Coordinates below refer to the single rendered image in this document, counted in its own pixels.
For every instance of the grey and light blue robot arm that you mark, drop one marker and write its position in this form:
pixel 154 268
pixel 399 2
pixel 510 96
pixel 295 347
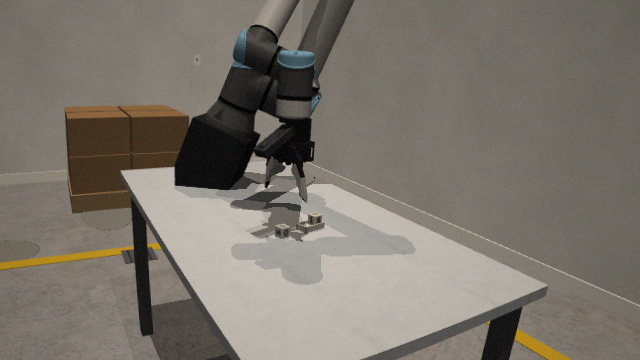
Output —
pixel 294 74

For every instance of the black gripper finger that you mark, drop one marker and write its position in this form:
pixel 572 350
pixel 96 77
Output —
pixel 272 168
pixel 302 177

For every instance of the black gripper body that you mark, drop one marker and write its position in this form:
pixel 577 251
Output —
pixel 300 142

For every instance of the beige cube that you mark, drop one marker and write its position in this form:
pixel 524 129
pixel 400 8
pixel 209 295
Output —
pixel 282 231
pixel 314 218

